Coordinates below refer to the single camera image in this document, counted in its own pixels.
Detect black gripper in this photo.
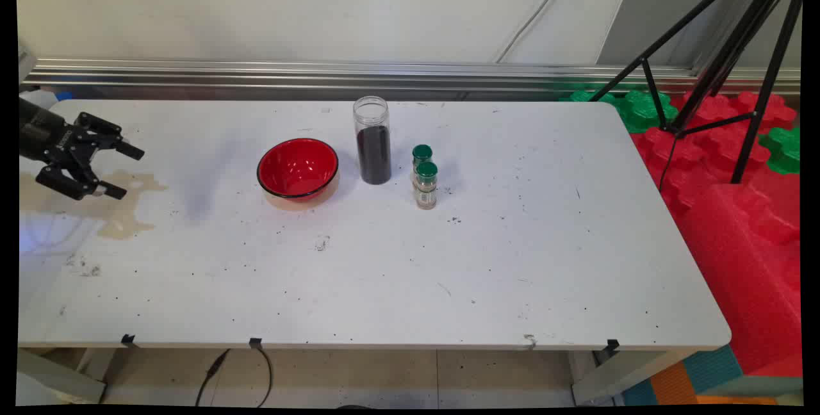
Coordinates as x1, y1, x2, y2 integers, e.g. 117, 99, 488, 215
19, 98, 145, 202

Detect black seeds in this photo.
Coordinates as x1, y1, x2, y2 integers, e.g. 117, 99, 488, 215
356, 125, 391, 185

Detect clear plastic jar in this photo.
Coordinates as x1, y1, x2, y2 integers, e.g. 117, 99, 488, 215
353, 96, 392, 186

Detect red bowl with black rim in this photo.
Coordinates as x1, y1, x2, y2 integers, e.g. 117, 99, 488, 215
256, 138, 340, 202

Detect grey metal table leg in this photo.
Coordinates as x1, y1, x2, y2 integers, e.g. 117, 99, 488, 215
571, 348, 698, 407
17, 348, 107, 404

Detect tall green-capped spice bottle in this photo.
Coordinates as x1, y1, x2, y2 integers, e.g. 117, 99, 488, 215
412, 161, 439, 211

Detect green foam block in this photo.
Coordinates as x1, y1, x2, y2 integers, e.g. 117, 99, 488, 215
617, 89, 679, 134
562, 88, 619, 106
758, 126, 801, 175

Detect red foam puzzle mat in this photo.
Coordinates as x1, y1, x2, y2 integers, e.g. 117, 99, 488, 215
631, 90, 801, 224

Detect orange foam floor mat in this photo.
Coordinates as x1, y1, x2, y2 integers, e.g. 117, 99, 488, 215
649, 361, 780, 407

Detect black tripod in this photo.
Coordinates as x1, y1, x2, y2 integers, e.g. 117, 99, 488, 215
586, 0, 805, 185

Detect teal foam floor mat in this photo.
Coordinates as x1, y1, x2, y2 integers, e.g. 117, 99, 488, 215
623, 345, 744, 407

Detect large red foam block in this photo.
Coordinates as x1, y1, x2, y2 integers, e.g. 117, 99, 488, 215
676, 183, 803, 377

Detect black cable with plug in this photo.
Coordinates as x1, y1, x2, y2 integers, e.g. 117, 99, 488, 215
195, 348, 231, 408

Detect thin black hanging cable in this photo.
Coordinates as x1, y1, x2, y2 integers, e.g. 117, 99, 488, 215
255, 346, 275, 408

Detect aluminium wall rail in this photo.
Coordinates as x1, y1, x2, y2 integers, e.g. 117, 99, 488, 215
22, 58, 801, 98

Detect white wall cable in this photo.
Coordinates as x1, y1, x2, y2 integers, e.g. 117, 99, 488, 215
495, 0, 577, 63

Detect thin black tripod cable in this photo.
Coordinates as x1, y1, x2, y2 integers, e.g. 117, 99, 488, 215
658, 132, 681, 193

